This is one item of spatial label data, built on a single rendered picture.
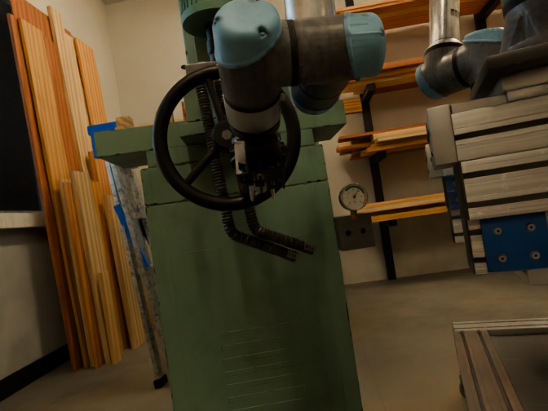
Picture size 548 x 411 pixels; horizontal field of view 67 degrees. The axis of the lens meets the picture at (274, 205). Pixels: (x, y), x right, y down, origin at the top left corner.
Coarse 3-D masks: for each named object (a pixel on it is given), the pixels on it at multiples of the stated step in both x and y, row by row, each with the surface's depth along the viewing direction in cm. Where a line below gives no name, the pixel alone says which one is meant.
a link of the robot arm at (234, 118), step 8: (224, 104) 54; (280, 104) 55; (232, 112) 52; (240, 112) 52; (264, 112) 52; (272, 112) 53; (280, 112) 55; (232, 120) 54; (240, 120) 53; (248, 120) 53; (256, 120) 53; (264, 120) 53; (272, 120) 54; (240, 128) 54; (248, 128) 54; (256, 128) 54; (264, 128) 54
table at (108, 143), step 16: (336, 112) 101; (128, 128) 98; (144, 128) 98; (176, 128) 98; (192, 128) 89; (304, 128) 100; (320, 128) 102; (336, 128) 105; (96, 144) 97; (112, 144) 97; (128, 144) 98; (144, 144) 98; (176, 144) 98; (112, 160) 103; (128, 160) 106; (144, 160) 110
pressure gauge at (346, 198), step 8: (352, 184) 94; (344, 192) 94; (352, 192) 94; (360, 192) 94; (344, 200) 94; (352, 200) 94; (360, 200) 94; (344, 208) 96; (352, 208) 94; (360, 208) 94; (352, 216) 96
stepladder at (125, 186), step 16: (96, 128) 183; (112, 128) 181; (112, 176) 180; (128, 176) 196; (128, 192) 183; (128, 208) 179; (144, 208) 197; (128, 224) 178; (144, 224) 193; (128, 240) 179; (144, 240) 197; (128, 256) 179; (144, 256) 179; (144, 272) 176; (144, 304) 179; (144, 320) 177; (160, 320) 177; (160, 336) 175; (160, 368) 178; (160, 384) 174
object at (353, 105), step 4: (344, 100) 117; (348, 100) 117; (352, 100) 117; (356, 100) 117; (344, 104) 117; (348, 104) 117; (352, 104) 117; (356, 104) 117; (360, 104) 117; (348, 108) 117; (352, 108) 117; (356, 108) 117; (360, 108) 117; (348, 112) 117; (352, 112) 117; (356, 112) 117; (360, 112) 118
